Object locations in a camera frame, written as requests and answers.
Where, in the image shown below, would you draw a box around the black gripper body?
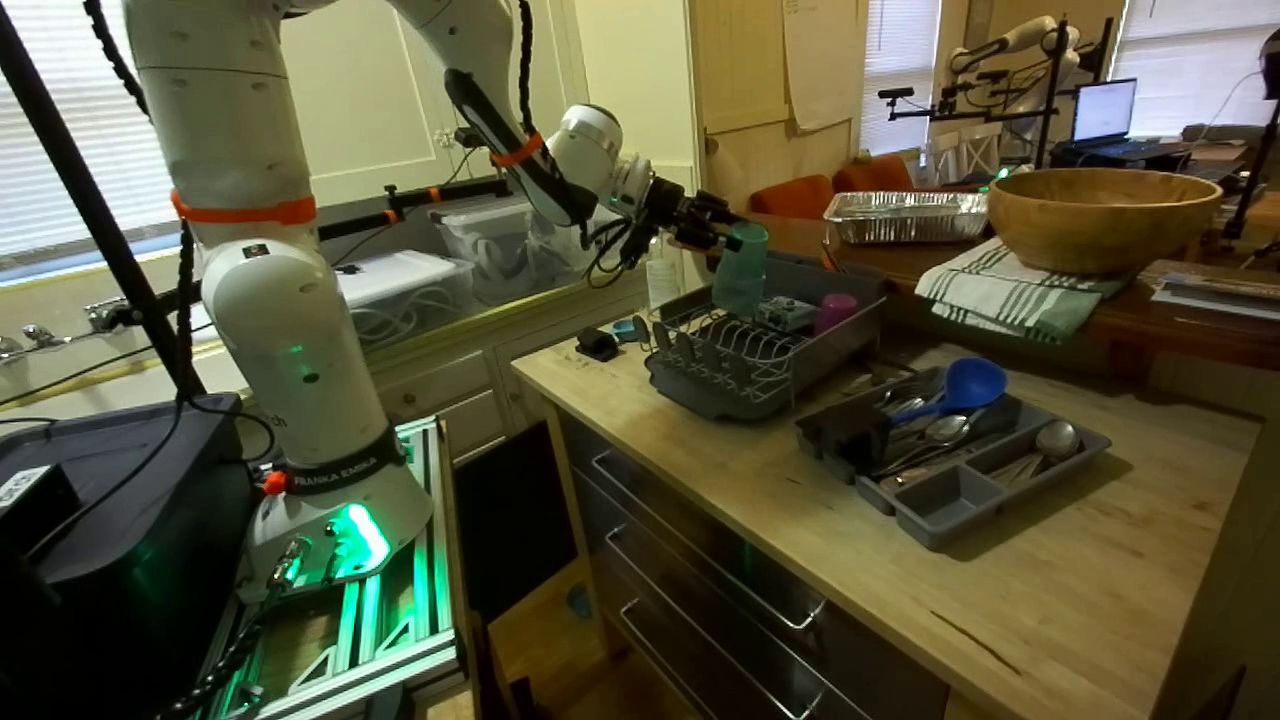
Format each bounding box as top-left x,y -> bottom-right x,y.
641,175 -> 726,247

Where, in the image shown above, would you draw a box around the green plastic cup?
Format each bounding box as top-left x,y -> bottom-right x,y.
713,222 -> 768,315

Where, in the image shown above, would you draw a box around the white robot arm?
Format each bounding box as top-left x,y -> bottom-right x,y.
122,0 -> 732,590

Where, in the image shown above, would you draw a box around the purple cup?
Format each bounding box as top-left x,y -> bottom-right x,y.
814,292 -> 858,333

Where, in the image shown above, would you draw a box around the grey dish drying rack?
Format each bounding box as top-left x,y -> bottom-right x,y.
644,257 -> 882,425

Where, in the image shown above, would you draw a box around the aluminium foil tray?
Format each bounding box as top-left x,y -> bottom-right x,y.
824,190 -> 988,243

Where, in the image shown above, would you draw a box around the striped dish towel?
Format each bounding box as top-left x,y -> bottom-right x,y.
916,234 -> 1119,342

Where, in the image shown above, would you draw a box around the blue plastic ladle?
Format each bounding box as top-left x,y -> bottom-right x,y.
894,356 -> 1009,425

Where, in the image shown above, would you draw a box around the grey cutlery tray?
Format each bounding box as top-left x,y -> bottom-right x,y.
799,367 -> 1107,553

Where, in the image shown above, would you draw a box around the wooden salad bowl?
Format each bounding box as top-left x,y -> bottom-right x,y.
988,169 -> 1222,276

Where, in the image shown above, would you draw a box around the metal spoon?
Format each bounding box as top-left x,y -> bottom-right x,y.
996,419 -> 1080,485

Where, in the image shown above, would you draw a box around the black computer case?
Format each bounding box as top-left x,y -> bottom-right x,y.
0,396 -> 254,720

